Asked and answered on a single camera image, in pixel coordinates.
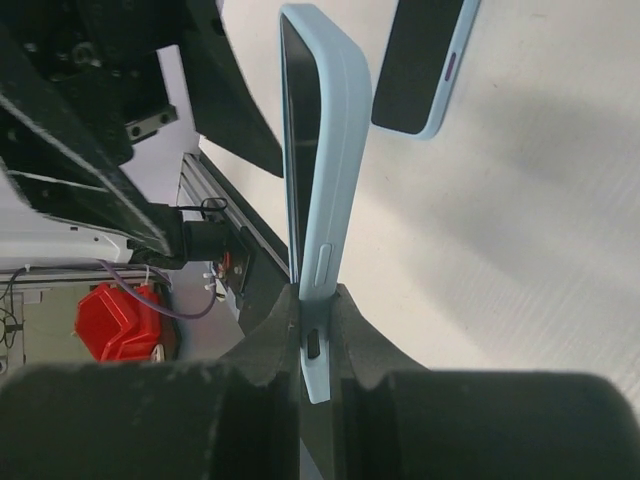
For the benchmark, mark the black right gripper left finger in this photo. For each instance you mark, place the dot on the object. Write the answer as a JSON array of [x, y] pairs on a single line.
[[236, 417]]

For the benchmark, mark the red storage bin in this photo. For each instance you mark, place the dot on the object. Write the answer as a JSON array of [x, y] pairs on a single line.
[[116, 326]]

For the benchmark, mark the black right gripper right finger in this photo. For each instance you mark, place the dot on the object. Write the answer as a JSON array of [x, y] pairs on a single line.
[[395, 419]]

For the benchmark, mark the aluminium front rail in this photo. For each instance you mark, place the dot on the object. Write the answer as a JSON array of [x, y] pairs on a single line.
[[210, 188]]

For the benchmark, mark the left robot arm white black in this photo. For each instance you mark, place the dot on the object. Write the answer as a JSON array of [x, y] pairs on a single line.
[[29, 239]]

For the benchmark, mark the black phone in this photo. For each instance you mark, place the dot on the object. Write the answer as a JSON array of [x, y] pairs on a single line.
[[301, 122]]

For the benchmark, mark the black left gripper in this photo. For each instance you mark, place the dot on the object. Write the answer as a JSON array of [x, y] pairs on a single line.
[[78, 77]]

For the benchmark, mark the purple smartphone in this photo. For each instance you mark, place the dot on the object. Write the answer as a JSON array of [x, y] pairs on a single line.
[[401, 91]]

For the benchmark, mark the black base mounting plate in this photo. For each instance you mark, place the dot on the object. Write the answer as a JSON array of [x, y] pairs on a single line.
[[260, 280]]

